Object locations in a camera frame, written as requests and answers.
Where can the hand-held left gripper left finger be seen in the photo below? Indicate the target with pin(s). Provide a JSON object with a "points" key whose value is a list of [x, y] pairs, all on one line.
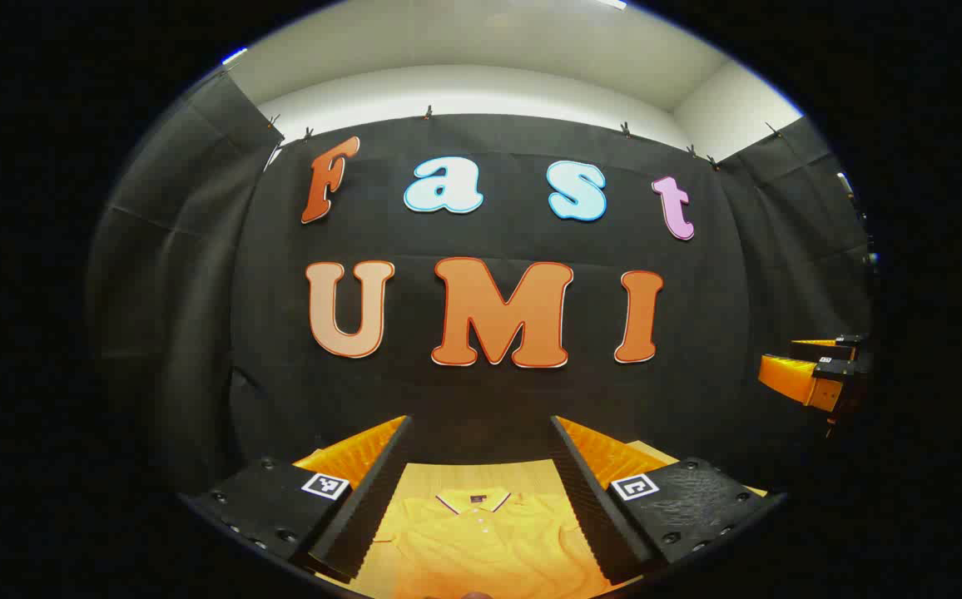
{"points": [[369, 516]]}

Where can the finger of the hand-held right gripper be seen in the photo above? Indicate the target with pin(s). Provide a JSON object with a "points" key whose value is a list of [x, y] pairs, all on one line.
{"points": [[797, 378], [851, 345]]}

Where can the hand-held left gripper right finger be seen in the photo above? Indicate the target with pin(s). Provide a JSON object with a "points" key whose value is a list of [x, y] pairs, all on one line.
{"points": [[593, 516]]}

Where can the orange T-shirt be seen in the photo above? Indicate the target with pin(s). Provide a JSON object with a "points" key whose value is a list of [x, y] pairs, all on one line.
{"points": [[481, 545]]}

